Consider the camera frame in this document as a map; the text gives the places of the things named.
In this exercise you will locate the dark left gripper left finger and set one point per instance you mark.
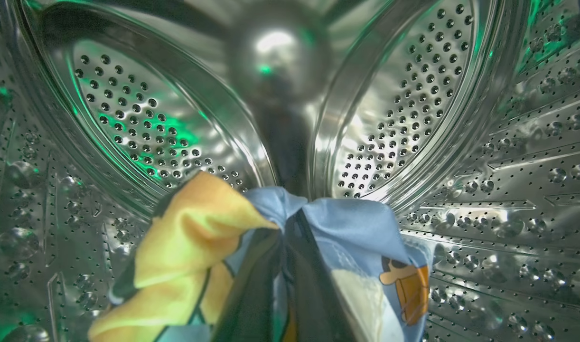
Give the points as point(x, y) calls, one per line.
point(254, 294)

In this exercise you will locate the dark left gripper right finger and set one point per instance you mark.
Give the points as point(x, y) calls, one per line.
point(313, 294)

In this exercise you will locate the blue cartoon print garment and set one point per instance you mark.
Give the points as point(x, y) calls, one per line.
point(356, 228)

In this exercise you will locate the cream printed garment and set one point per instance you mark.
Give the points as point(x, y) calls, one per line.
point(190, 228)

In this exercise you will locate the stainless steel washing machine drum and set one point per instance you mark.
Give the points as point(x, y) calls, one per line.
point(128, 95)

